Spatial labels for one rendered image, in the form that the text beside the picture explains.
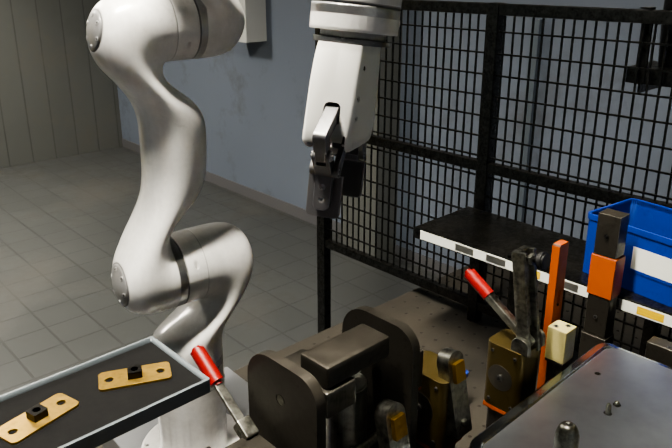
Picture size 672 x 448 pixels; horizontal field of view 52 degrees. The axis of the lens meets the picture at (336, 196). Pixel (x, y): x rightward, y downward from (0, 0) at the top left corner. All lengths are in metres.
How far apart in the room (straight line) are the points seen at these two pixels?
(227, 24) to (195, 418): 0.66
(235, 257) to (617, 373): 0.65
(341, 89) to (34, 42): 5.89
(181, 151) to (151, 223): 0.12
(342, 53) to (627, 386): 0.79
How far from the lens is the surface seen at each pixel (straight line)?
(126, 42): 0.97
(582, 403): 1.15
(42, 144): 6.57
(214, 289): 1.14
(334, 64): 0.62
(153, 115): 1.02
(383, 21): 0.63
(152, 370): 0.89
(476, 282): 1.16
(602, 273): 1.39
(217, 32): 1.02
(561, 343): 1.20
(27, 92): 6.46
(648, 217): 1.59
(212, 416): 1.26
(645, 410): 1.17
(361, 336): 0.88
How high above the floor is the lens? 1.63
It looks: 19 degrees down
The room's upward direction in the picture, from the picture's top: straight up
